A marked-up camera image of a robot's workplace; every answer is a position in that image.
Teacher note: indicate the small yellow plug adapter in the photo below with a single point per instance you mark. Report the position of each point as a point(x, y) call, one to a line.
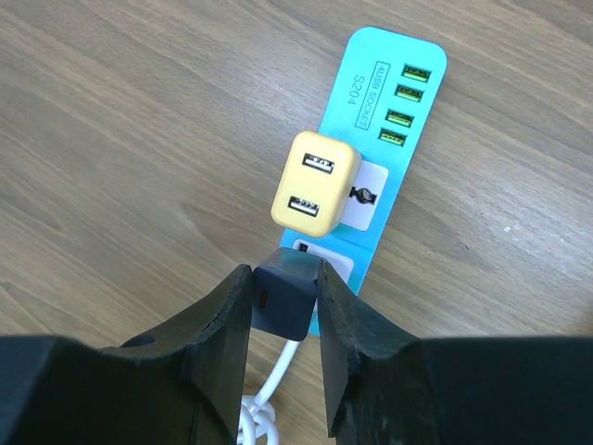
point(315, 184)

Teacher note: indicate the teal travel adapter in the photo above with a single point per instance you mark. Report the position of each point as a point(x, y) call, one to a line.
point(382, 96)

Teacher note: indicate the small grey plug adapter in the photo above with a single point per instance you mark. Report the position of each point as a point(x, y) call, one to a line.
point(284, 293)

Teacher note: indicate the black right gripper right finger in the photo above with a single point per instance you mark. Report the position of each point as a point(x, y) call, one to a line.
point(383, 385)

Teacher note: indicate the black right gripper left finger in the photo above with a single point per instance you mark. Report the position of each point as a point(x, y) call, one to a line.
point(180, 382)

